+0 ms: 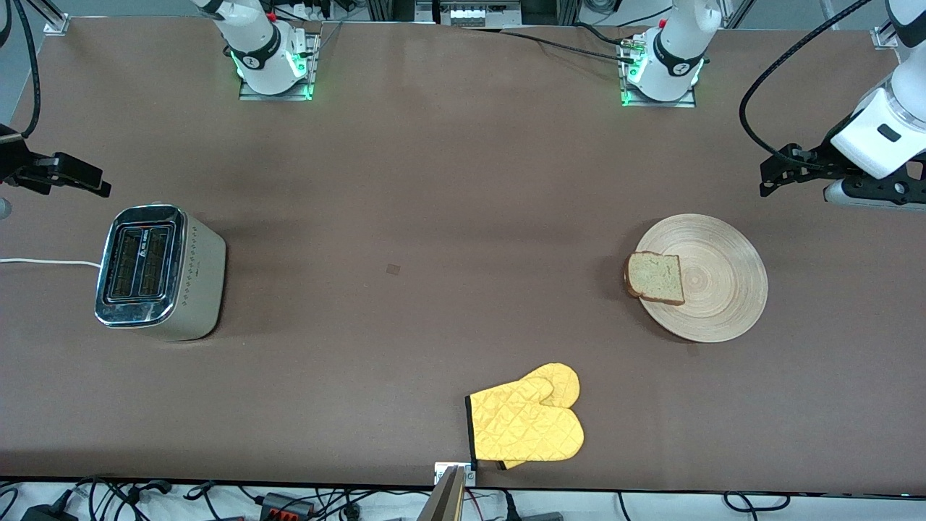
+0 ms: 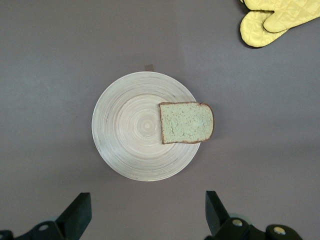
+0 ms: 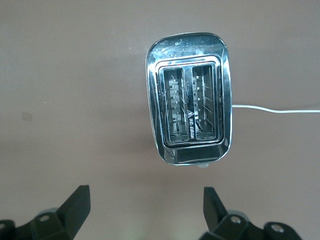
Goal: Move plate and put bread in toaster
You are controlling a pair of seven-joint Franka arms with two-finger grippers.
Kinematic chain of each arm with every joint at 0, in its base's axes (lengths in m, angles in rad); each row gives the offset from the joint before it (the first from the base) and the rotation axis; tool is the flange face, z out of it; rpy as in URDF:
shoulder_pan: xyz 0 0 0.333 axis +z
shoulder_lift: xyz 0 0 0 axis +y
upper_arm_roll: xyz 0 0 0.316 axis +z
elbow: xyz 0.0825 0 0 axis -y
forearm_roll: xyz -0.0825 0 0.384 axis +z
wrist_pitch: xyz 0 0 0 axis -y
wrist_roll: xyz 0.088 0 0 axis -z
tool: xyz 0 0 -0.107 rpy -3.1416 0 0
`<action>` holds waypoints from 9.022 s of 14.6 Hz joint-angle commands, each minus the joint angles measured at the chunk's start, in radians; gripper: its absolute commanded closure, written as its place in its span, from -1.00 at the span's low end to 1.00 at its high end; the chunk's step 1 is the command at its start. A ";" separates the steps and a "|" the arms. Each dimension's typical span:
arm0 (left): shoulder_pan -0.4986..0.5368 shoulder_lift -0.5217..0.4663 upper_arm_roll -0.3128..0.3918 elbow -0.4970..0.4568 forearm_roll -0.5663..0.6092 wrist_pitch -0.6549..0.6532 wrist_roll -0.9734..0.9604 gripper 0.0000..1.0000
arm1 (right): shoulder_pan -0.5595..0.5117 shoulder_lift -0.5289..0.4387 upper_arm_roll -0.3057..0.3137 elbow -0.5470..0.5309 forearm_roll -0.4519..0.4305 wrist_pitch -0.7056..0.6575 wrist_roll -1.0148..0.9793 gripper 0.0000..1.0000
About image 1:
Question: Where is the round wooden plate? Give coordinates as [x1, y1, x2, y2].
[634, 213, 769, 344]

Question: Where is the brown bread slice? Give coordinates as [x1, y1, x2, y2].
[624, 251, 686, 306]

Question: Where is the silver two-slot toaster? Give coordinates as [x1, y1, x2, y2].
[94, 204, 227, 342]

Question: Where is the black power adapter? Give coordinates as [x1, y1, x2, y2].
[20, 499, 79, 521]

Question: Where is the white power strip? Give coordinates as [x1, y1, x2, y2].
[438, 2, 522, 28]

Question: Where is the yellow quilted oven mitt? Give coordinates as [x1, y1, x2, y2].
[465, 363, 585, 470]

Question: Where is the black box with orange connectors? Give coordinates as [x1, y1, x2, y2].
[259, 492, 315, 520]

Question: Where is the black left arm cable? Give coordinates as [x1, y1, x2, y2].
[738, 0, 872, 171]

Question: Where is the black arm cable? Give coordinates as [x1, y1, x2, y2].
[0, 0, 41, 140]
[738, 0, 872, 171]

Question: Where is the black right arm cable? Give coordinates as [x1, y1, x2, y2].
[0, 0, 41, 140]

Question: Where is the white toaster power cord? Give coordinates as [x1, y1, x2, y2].
[0, 258, 102, 268]

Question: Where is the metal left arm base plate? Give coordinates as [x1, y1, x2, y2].
[621, 40, 697, 109]

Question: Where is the short black table cable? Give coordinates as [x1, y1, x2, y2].
[575, 23, 637, 48]

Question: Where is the long black table cable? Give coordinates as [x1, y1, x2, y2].
[499, 30, 637, 62]

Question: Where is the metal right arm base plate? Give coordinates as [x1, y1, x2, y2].
[239, 33, 320, 101]

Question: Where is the black looped floor cable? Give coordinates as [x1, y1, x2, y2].
[723, 492, 789, 513]

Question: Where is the metal table edge bracket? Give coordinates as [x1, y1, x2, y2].
[434, 462, 477, 487]

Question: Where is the aluminium profile post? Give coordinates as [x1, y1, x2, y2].
[416, 465, 465, 521]

